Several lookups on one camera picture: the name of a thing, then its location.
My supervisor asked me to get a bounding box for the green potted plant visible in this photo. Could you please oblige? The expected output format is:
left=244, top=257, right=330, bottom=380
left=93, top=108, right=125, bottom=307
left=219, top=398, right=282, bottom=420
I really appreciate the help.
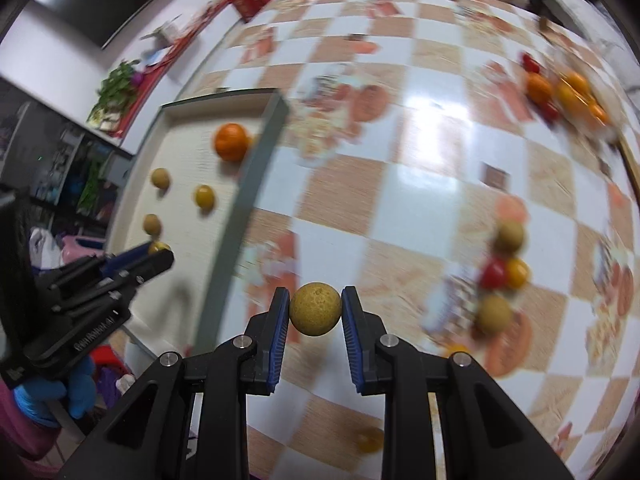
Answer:
left=94, top=60, right=142, bottom=112

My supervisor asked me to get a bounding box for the person's left forearm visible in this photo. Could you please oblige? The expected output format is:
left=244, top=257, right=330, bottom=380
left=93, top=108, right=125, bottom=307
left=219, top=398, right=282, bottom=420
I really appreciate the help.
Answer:
left=0, top=380, right=61, bottom=463

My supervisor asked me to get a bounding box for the grey shallow tray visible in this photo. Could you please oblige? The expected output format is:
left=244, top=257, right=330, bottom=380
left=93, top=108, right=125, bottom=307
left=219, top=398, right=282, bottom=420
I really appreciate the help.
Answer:
left=102, top=87, right=292, bottom=361

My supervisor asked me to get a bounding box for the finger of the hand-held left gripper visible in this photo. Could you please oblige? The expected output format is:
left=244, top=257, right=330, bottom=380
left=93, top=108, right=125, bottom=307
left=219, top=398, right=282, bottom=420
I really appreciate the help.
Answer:
left=37, top=241, right=154, bottom=292
left=50, top=250, right=176, bottom=312

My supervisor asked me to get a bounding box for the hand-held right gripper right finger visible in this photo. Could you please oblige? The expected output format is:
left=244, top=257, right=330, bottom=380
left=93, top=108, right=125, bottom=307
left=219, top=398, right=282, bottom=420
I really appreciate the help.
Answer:
left=341, top=285, right=576, bottom=480

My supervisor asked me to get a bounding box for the person's left hand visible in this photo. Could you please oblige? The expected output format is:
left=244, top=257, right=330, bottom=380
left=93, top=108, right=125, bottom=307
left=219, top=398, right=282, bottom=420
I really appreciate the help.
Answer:
left=12, top=357, right=98, bottom=427

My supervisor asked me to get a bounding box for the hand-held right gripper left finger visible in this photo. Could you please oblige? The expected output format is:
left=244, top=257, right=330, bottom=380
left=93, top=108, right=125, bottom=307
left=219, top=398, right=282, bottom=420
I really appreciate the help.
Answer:
left=57, top=286, right=292, bottom=480

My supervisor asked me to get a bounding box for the plastic bag of fruit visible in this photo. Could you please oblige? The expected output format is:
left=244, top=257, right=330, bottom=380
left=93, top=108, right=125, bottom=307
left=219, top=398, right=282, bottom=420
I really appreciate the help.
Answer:
left=520, top=52, right=615, bottom=142

